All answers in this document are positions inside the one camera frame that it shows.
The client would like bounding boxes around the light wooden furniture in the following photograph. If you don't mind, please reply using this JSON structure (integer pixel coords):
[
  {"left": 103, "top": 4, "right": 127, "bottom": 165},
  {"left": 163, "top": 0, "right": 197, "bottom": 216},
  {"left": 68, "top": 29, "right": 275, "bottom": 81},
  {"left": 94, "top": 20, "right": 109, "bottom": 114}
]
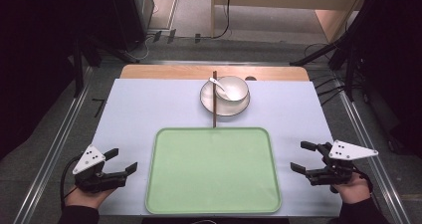
[{"left": 210, "top": 0, "right": 370, "bottom": 45}]

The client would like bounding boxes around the white round plate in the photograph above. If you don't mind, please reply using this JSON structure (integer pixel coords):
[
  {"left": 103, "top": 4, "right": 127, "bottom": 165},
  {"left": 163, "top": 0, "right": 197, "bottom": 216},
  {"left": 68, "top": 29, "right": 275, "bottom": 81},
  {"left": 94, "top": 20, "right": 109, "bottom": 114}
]
[{"left": 199, "top": 79, "right": 251, "bottom": 117}]

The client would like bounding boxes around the brown wooden chopstick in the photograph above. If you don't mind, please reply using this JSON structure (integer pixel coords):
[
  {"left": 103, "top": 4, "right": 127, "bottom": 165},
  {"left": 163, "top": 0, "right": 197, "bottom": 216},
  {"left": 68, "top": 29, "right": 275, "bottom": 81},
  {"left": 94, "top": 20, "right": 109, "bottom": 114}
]
[{"left": 212, "top": 70, "right": 218, "bottom": 128}]

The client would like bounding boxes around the dark curtain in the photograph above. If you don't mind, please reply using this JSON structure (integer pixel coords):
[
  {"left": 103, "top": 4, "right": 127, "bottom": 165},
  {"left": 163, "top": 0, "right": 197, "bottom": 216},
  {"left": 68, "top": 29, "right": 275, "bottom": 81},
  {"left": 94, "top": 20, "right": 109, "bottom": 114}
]
[
  {"left": 0, "top": 0, "right": 115, "bottom": 160},
  {"left": 344, "top": 0, "right": 422, "bottom": 157}
]

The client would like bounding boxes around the black metal stand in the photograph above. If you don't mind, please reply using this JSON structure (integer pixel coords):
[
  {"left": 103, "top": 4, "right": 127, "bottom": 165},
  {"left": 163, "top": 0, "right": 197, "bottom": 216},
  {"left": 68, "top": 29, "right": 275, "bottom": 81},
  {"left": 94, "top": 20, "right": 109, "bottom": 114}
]
[
  {"left": 289, "top": 0, "right": 386, "bottom": 103},
  {"left": 71, "top": 31, "right": 140, "bottom": 99}
]

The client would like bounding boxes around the white bowl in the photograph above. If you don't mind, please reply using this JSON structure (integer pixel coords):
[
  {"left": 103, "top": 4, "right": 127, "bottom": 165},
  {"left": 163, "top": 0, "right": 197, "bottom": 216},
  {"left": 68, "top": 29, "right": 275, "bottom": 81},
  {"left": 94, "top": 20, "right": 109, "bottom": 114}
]
[{"left": 214, "top": 76, "right": 250, "bottom": 103}]

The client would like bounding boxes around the person's left hand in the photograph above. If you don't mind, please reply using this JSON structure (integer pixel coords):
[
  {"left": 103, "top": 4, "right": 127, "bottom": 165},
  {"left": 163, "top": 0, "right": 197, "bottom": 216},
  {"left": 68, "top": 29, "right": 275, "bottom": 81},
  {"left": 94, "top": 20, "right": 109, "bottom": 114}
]
[{"left": 65, "top": 185, "right": 117, "bottom": 210}]

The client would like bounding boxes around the black hanging cable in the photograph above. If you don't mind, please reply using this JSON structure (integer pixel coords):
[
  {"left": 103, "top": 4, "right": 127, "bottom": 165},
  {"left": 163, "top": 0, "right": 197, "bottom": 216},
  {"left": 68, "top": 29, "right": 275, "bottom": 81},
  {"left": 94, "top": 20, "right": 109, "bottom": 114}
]
[{"left": 212, "top": 0, "right": 233, "bottom": 40}]

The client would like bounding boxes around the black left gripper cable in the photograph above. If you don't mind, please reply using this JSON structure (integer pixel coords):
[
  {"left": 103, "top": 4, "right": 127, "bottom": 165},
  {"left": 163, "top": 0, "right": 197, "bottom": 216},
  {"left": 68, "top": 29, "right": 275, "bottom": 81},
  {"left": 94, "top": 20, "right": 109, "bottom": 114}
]
[{"left": 59, "top": 154, "right": 83, "bottom": 212}]

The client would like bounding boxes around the black floor cable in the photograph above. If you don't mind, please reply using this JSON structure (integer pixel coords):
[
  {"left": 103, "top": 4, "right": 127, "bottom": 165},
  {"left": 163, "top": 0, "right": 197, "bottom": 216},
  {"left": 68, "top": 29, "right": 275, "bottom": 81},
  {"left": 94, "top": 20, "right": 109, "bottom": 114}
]
[
  {"left": 316, "top": 86, "right": 346, "bottom": 107},
  {"left": 313, "top": 76, "right": 346, "bottom": 90}
]

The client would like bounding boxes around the aluminium floor rail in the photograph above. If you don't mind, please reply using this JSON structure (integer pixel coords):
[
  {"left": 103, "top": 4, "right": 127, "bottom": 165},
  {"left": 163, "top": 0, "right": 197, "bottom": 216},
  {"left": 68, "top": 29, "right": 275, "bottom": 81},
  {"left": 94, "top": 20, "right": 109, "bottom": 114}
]
[
  {"left": 333, "top": 81, "right": 412, "bottom": 224},
  {"left": 13, "top": 67, "right": 95, "bottom": 224}
]

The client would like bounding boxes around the green plastic tray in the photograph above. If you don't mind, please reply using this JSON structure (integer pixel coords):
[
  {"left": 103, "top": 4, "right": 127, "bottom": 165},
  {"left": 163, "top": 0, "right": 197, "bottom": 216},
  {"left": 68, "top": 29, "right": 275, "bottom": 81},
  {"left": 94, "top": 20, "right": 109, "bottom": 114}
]
[{"left": 144, "top": 126, "right": 283, "bottom": 215}]

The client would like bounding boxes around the person's right hand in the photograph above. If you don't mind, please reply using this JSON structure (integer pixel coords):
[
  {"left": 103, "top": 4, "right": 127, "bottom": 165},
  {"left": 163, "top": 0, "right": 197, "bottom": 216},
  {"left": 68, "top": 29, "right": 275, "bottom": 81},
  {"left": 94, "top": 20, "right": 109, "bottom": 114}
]
[{"left": 331, "top": 172, "right": 372, "bottom": 205}]

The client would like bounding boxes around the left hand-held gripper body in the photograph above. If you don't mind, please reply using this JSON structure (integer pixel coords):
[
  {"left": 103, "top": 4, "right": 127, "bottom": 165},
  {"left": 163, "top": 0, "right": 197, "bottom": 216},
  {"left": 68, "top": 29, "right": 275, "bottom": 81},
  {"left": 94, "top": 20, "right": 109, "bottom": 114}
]
[{"left": 72, "top": 144, "right": 128, "bottom": 194}]

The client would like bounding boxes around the light blue table mat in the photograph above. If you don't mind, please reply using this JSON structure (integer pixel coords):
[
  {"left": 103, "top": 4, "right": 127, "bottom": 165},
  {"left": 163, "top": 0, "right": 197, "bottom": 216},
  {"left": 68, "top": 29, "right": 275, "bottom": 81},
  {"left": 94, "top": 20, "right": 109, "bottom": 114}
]
[{"left": 90, "top": 78, "right": 342, "bottom": 217}]

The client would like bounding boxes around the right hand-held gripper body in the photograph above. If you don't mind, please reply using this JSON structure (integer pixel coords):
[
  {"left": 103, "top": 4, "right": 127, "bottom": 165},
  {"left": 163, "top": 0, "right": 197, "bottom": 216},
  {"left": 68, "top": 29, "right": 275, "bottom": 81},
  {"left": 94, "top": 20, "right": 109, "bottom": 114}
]
[{"left": 305, "top": 139, "right": 379, "bottom": 194}]

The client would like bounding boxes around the white floor cable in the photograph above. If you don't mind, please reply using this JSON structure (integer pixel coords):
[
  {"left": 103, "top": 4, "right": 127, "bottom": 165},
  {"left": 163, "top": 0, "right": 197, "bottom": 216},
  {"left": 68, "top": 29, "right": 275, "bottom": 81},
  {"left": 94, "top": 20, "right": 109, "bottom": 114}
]
[{"left": 127, "top": 34, "right": 157, "bottom": 61}]

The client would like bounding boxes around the black cabinet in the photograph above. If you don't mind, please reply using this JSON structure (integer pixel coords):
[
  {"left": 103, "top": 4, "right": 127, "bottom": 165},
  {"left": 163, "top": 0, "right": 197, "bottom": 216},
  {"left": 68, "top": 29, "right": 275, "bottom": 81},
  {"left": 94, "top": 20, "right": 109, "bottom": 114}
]
[{"left": 108, "top": 0, "right": 155, "bottom": 51}]

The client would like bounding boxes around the white ceramic spoon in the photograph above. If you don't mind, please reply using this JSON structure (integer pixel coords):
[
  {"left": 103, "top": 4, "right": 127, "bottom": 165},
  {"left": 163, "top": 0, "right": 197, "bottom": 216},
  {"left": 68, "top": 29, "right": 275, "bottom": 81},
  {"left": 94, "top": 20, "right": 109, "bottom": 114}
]
[{"left": 208, "top": 77, "right": 232, "bottom": 101}]

